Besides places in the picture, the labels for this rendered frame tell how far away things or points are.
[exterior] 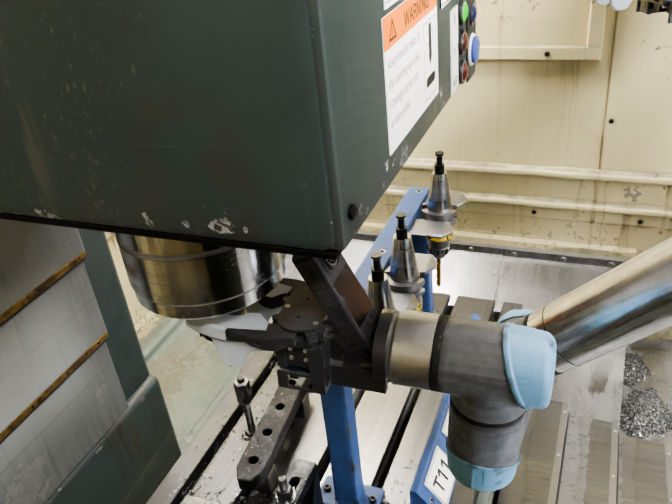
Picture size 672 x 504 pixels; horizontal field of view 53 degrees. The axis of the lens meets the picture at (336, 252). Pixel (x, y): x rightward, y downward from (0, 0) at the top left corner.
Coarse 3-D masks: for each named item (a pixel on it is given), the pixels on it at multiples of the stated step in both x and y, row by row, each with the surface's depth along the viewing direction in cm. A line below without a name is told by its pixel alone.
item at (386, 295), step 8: (368, 280) 88; (384, 280) 87; (368, 288) 88; (376, 288) 87; (384, 288) 87; (368, 296) 88; (376, 296) 88; (384, 296) 88; (392, 296) 89; (376, 304) 88; (384, 304) 88; (392, 304) 89
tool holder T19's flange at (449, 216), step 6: (426, 210) 116; (450, 210) 116; (456, 210) 116; (426, 216) 116; (432, 216) 115; (438, 216) 114; (444, 216) 114; (450, 216) 115; (456, 216) 118; (450, 222) 116
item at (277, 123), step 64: (0, 0) 45; (64, 0) 43; (128, 0) 41; (192, 0) 40; (256, 0) 38; (320, 0) 38; (0, 64) 48; (64, 64) 46; (128, 64) 44; (192, 64) 42; (256, 64) 40; (320, 64) 40; (448, 64) 68; (0, 128) 51; (64, 128) 49; (128, 128) 47; (192, 128) 45; (256, 128) 43; (320, 128) 42; (384, 128) 51; (0, 192) 55; (64, 192) 52; (128, 192) 50; (192, 192) 48; (256, 192) 45; (320, 192) 44; (384, 192) 53; (320, 256) 47
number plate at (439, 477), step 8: (440, 456) 105; (432, 464) 103; (440, 464) 104; (432, 472) 102; (440, 472) 103; (448, 472) 104; (432, 480) 101; (440, 480) 102; (448, 480) 103; (432, 488) 100; (440, 488) 101; (448, 488) 103; (440, 496) 101; (448, 496) 102
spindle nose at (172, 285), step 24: (120, 240) 61; (144, 240) 58; (168, 240) 58; (144, 264) 60; (168, 264) 59; (192, 264) 59; (216, 264) 60; (240, 264) 61; (264, 264) 63; (144, 288) 62; (168, 288) 61; (192, 288) 60; (216, 288) 61; (240, 288) 62; (264, 288) 64; (168, 312) 63; (192, 312) 62; (216, 312) 62
